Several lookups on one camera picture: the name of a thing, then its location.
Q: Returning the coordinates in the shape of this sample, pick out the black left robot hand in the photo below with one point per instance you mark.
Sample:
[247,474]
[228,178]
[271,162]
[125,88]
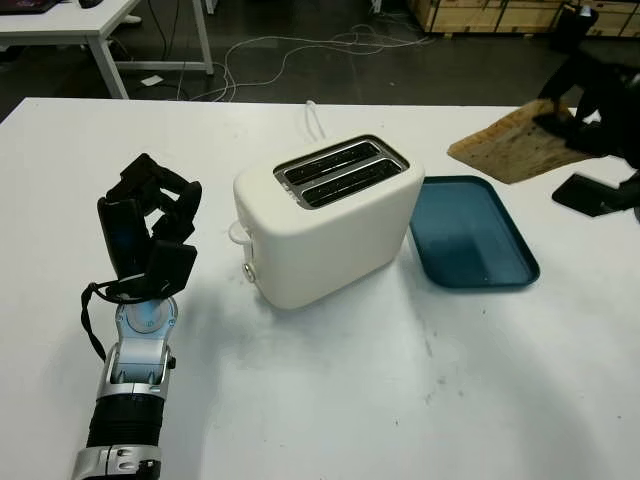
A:
[122,230]

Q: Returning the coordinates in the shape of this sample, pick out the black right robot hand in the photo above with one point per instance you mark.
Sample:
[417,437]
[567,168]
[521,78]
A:
[605,100]

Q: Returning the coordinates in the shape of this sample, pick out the toasted bread slice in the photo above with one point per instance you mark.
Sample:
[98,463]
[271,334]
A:
[505,150]

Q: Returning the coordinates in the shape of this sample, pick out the white toaster lever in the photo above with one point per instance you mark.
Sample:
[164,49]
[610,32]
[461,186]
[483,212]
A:
[239,234]

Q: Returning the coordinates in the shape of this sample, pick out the white two-slot toaster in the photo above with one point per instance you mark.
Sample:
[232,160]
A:
[325,250]

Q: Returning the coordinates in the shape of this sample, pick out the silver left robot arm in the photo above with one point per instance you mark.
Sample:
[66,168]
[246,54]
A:
[135,360]

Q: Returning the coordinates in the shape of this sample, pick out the blue plastic tray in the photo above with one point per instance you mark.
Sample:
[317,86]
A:
[465,235]

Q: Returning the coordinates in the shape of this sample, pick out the black waste bin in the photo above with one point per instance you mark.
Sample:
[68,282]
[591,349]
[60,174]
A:
[572,27]

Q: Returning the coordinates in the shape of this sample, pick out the wooden crate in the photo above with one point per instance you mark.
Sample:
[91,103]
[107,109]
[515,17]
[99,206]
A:
[490,15]

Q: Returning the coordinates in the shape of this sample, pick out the white paper slip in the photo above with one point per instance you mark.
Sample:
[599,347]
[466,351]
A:
[152,80]

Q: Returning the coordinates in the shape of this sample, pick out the white office desk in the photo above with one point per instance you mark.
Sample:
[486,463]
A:
[100,20]

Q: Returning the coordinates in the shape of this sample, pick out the black computer mouse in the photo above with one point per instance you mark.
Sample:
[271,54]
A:
[91,3]

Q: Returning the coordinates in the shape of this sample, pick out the dark laptop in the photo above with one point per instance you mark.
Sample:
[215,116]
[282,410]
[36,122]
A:
[25,5]

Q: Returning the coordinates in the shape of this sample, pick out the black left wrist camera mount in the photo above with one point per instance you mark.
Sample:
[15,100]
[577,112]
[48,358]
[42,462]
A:
[170,265]

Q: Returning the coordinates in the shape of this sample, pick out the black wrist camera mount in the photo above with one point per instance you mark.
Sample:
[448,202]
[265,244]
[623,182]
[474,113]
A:
[585,195]
[170,265]

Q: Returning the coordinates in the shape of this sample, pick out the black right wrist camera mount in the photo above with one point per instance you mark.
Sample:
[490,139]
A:
[585,195]

